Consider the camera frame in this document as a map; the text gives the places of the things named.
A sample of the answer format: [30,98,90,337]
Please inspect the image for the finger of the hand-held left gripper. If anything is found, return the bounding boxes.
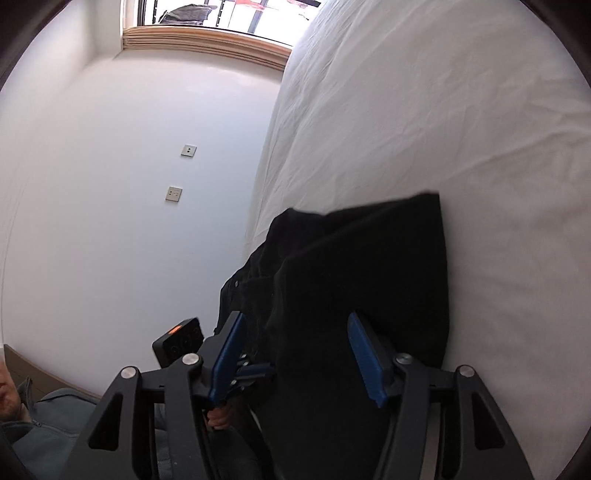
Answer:
[233,362,276,389]

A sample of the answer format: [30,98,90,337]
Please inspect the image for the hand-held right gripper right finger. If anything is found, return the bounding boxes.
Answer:
[347,311,536,480]

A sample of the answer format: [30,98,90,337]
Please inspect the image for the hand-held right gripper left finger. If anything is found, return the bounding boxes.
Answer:
[69,311,249,480]

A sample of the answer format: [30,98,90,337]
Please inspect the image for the black denim pants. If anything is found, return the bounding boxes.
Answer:
[215,191,451,480]

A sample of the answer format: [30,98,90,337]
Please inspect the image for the person's left hand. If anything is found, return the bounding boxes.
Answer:
[205,399,237,431]

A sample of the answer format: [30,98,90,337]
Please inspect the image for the person's grey clothing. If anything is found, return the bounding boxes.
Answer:
[11,388,168,480]

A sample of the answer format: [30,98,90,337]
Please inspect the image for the white bed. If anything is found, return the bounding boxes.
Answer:
[242,0,591,480]

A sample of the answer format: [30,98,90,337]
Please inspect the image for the dark cloth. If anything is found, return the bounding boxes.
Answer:
[159,4,219,25]

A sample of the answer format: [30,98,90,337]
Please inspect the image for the glass balcony door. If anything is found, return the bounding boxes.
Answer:
[137,0,326,48]

